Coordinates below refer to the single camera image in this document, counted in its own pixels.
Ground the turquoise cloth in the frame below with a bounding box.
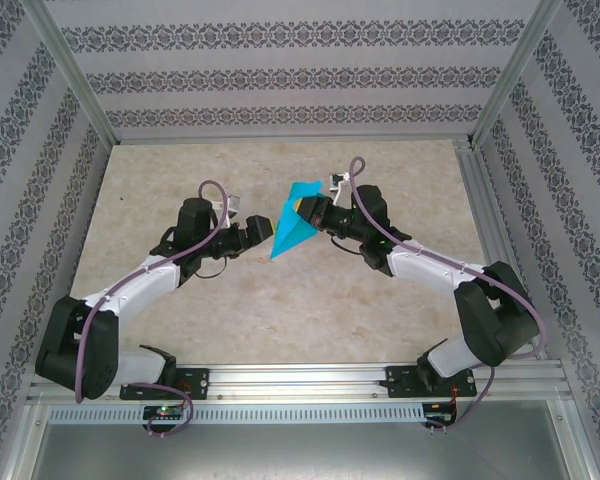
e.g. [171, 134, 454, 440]
[268, 179, 327, 262]

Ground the small controller circuit board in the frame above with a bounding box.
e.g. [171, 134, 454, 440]
[423, 402, 459, 419]
[143, 405, 186, 420]

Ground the thin black cable loop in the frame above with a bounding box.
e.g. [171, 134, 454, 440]
[194, 254, 229, 281]
[329, 234, 361, 254]

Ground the thin aluminium frame bar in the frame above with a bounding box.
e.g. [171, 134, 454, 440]
[110, 133, 476, 147]

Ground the aluminium side rail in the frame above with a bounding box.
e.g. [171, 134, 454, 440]
[453, 138, 549, 362]

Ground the long aluminium mounting rail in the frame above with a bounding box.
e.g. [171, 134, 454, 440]
[27, 360, 574, 404]

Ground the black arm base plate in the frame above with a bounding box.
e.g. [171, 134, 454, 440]
[385, 364, 477, 400]
[118, 367, 211, 401]

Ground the slotted aluminium cable duct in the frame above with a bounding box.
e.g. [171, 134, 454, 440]
[47, 403, 426, 425]

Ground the aluminium frame post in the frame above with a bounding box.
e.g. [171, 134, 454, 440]
[22, 0, 119, 147]
[467, 0, 566, 147]

